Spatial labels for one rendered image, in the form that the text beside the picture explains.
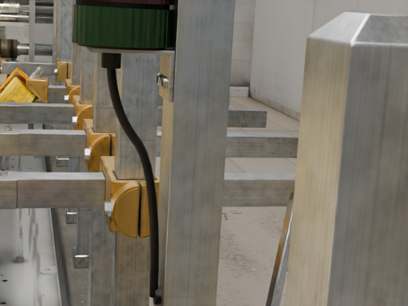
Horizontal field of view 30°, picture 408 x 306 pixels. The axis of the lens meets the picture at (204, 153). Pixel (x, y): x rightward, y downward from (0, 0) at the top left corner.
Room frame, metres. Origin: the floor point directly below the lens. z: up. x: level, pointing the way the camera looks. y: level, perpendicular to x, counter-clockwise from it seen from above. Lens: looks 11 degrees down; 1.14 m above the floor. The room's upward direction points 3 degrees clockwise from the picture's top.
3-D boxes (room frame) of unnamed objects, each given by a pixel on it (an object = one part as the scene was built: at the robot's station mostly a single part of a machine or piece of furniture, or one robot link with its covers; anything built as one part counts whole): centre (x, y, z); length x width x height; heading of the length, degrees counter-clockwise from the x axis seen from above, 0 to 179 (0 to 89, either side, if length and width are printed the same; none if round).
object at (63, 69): (1.96, 0.37, 0.95); 0.14 x 0.06 x 0.05; 14
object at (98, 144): (0.98, 0.13, 0.95); 0.14 x 0.06 x 0.05; 14
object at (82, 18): (0.46, 0.05, 1.12); 0.06 x 0.06 x 0.02
